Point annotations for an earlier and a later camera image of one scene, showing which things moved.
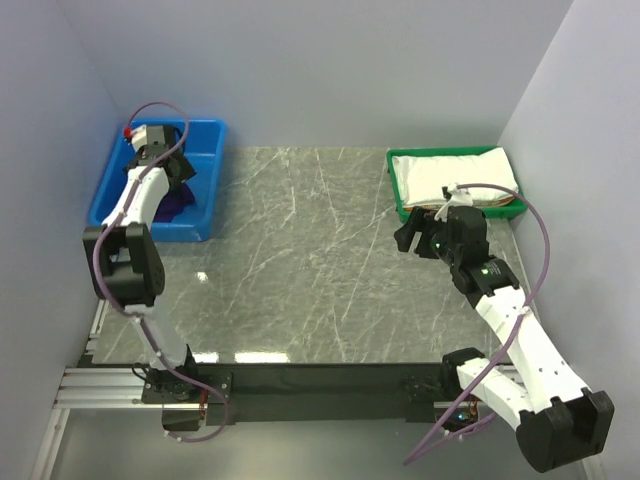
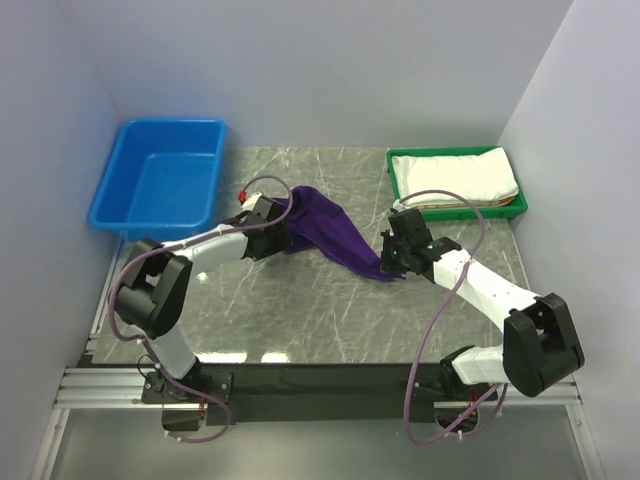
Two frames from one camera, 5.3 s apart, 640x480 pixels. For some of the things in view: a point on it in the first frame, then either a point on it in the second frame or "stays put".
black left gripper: (186, 170) -> (282, 241)
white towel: (422, 178) stays put
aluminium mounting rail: (94, 388) stays put
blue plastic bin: (205, 148) stays put
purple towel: (173, 203) -> (322, 223)
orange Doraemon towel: (475, 204) stays put
